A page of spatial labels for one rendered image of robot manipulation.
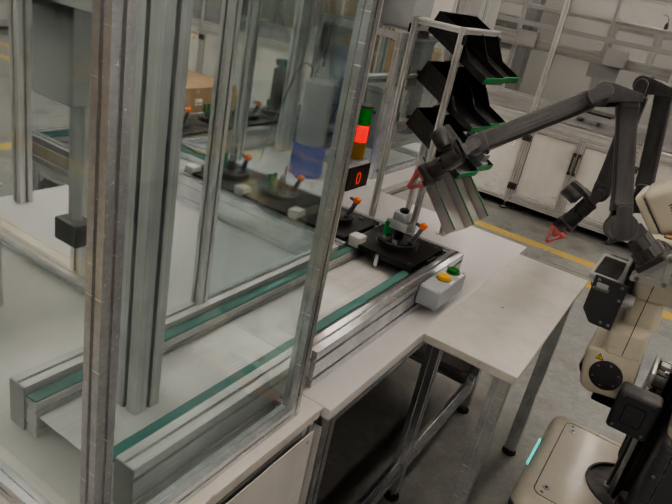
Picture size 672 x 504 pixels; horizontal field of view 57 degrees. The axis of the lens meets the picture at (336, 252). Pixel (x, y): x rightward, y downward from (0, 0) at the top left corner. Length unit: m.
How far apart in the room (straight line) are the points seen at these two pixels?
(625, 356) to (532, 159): 4.06
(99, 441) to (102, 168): 0.38
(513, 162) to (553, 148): 0.39
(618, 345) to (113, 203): 1.76
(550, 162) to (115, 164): 5.50
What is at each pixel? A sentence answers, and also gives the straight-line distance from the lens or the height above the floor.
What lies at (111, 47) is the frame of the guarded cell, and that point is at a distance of 0.69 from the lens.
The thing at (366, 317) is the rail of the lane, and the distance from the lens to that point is 1.61.
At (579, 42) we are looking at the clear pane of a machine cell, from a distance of 5.96.
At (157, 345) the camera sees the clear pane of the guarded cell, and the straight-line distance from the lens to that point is 0.93.
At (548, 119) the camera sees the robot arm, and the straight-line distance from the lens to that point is 1.94.
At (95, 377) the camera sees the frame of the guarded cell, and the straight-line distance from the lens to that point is 0.86.
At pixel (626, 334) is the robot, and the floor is 0.89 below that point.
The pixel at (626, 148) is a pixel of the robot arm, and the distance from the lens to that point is 1.96.
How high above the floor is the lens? 1.74
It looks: 24 degrees down
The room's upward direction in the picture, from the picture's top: 12 degrees clockwise
